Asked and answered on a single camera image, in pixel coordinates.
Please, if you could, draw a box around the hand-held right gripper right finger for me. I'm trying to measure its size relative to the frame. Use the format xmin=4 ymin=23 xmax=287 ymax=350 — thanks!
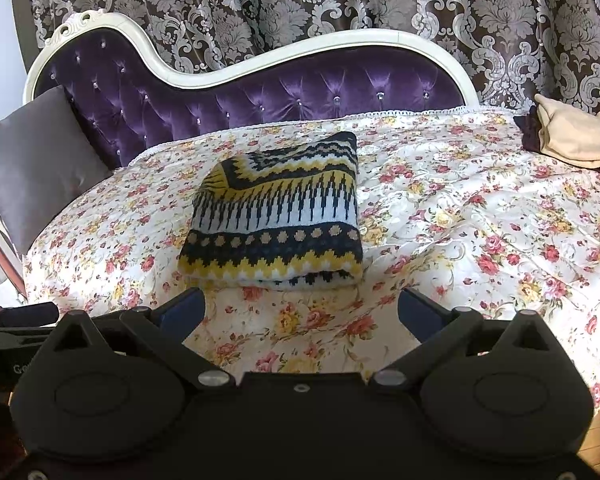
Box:
xmin=369 ymin=287 xmax=562 ymax=392

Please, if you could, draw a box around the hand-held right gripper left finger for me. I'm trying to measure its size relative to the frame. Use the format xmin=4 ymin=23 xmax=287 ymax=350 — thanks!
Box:
xmin=44 ymin=287 xmax=233 ymax=392

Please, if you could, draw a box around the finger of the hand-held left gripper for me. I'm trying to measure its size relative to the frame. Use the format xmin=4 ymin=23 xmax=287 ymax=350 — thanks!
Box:
xmin=0 ymin=302 xmax=61 ymax=330

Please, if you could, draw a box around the navy yellow patterned knit sweater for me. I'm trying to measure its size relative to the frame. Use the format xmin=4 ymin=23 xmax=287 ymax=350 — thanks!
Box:
xmin=177 ymin=131 xmax=366 ymax=292

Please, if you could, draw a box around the floral quilted bedspread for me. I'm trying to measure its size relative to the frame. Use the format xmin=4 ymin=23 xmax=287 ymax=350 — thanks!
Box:
xmin=22 ymin=105 xmax=600 ymax=411

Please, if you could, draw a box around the grey cushion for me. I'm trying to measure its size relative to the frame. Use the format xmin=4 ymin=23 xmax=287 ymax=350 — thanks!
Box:
xmin=0 ymin=84 xmax=113 ymax=256

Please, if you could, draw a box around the dark brown cloth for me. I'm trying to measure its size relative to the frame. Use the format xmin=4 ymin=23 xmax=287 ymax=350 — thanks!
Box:
xmin=512 ymin=105 xmax=543 ymax=153

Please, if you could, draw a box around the purple tufted headboard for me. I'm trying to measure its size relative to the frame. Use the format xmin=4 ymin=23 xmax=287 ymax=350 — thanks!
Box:
xmin=22 ymin=10 xmax=480 ymax=171

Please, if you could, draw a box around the beige folded cloth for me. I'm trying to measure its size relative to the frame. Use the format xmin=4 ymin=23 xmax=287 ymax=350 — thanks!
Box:
xmin=534 ymin=93 xmax=600 ymax=180

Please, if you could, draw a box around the brown damask curtain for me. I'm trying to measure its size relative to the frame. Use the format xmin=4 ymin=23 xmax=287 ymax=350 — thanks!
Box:
xmin=25 ymin=0 xmax=600 ymax=126

